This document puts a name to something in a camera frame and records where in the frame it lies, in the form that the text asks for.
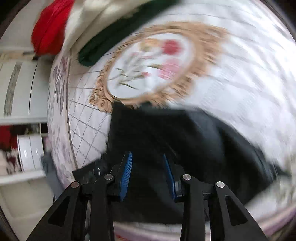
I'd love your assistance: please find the white shelf cabinet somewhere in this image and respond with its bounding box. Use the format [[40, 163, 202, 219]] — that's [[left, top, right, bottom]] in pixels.
[[0, 44, 56, 223]]

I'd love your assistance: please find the floral quilted bedspread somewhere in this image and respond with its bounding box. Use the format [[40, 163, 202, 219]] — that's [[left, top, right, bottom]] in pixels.
[[46, 0, 296, 241]]

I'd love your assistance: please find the red folded garment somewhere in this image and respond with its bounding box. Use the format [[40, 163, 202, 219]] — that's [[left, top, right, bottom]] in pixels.
[[31, 0, 74, 56]]

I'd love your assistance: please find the cream folded garment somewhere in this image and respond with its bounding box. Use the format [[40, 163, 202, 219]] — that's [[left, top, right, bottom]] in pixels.
[[62, 1, 148, 56]]

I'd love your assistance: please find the green folded garment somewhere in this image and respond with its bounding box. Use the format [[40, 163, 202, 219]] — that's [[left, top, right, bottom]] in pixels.
[[78, 1, 178, 67]]

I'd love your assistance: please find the black cloth garment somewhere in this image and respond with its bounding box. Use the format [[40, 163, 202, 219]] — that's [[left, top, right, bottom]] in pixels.
[[73, 103, 287, 224]]

